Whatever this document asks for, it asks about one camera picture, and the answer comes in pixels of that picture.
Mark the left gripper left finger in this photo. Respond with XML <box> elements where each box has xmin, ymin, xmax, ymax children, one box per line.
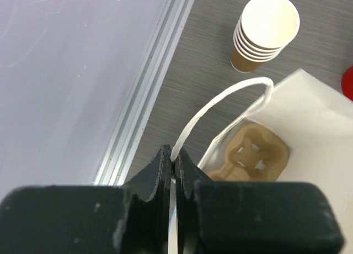
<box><xmin>1</xmin><ymin>145</ymin><xmax>172</xmax><ymax>253</ymax></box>

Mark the brown pulp cup carrier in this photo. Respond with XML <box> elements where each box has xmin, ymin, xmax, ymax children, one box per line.
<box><xmin>207</xmin><ymin>123</ymin><xmax>289</xmax><ymax>182</ymax></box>

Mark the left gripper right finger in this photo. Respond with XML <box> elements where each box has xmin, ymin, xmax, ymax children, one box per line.
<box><xmin>176</xmin><ymin>149</ymin><xmax>345</xmax><ymax>253</ymax></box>

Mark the brown paper coffee cup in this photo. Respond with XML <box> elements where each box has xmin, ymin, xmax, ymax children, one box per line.
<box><xmin>231</xmin><ymin>0</ymin><xmax>300</xmax><ymax>73</ymax></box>

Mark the left aluminium frame post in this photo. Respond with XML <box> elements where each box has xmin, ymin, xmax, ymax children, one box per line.
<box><xmin>93</xmin><ymin>0</ymin><xmax>194</xmax><ymax>186</ymax></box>

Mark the red plastic cup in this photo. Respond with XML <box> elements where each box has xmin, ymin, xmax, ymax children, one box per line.
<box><xmin>341</xmin><ymin>66</ymin><xmax>353</xmax><ymax>100</ymax></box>

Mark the light blue paper bag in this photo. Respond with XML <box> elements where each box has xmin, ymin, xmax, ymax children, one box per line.
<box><xmin>170</xmin><ymin>69</ymin><xmax>352</xmax><ymax>253</ymax></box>

